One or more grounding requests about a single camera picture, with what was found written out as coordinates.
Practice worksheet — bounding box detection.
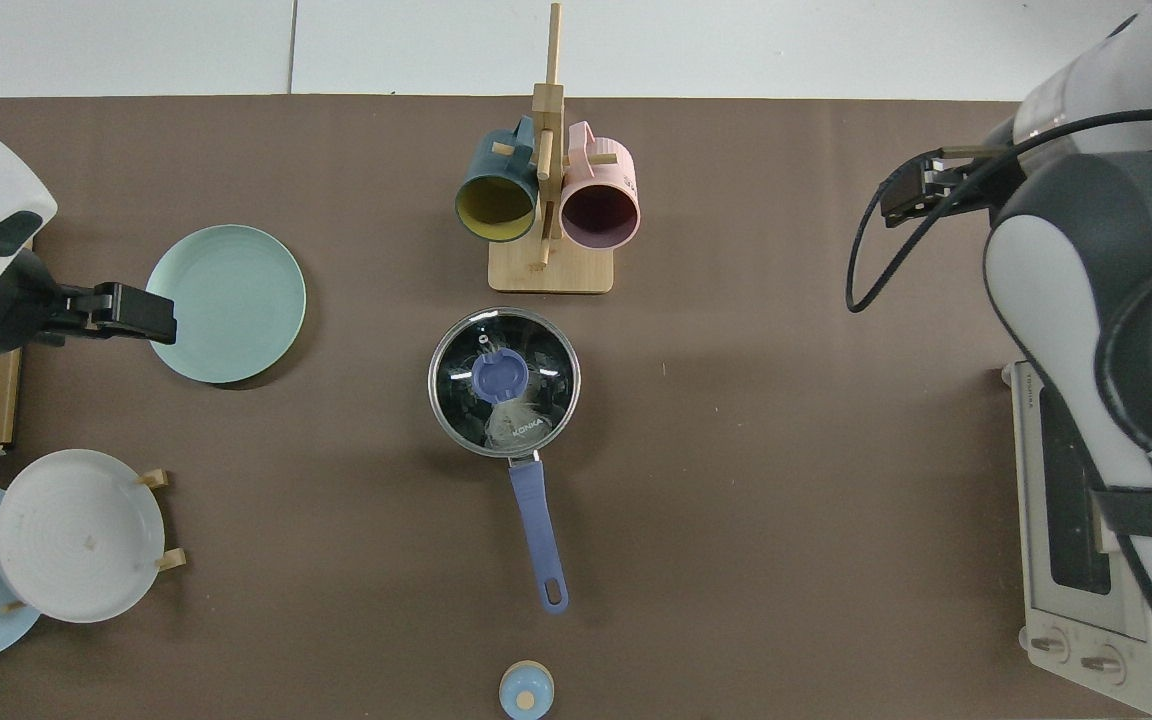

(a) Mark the teal plate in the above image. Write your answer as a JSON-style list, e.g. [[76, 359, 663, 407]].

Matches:
[[144, 223, 308, 386]]

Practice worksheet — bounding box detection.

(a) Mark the small blue round thing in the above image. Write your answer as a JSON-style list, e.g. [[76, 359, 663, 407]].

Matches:
[[498, 659, 556, 720]]

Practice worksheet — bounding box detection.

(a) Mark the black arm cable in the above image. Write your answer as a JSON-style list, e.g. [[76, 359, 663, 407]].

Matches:
[[845, 107, 1152, 315]]

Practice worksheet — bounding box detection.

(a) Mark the wooden plate rack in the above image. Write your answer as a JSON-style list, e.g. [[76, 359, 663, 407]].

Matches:
[[0, 467, 188, 614]]

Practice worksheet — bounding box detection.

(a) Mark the wooden cup stand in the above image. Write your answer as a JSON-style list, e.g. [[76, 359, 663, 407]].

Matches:
[[487, 2, 616, 296]]

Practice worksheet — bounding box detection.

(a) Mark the glass lid with blue knob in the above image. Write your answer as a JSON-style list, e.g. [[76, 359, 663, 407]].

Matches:
[[427, 306, 581, 459]]

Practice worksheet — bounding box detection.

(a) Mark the dark blue cup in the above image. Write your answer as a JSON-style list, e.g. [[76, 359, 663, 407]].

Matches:
[[453, 115, 541, 245]]

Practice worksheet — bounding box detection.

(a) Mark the brown table cloth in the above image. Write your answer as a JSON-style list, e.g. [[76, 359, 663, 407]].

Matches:
[[0, 94, 1146, 720]]

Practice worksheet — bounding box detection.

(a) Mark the white vermicelli bundle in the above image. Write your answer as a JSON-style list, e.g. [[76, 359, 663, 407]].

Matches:
[[483, 394, 550, 449]]

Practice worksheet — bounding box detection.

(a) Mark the white plate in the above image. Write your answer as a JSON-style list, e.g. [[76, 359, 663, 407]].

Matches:
[[0, 448, 168, 626]]

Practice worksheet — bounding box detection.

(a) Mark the pale toaster oven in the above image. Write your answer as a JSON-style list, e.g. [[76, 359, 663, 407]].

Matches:
[[1000, 359, 1152, 717]]

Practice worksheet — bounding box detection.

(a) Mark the black pot with blue handle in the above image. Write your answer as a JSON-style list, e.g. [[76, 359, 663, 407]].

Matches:
[[427, 306, 581, 615]]

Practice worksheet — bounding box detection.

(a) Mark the pink cup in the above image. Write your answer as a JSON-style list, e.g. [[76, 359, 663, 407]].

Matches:
[[558, 120, 642, 251]]

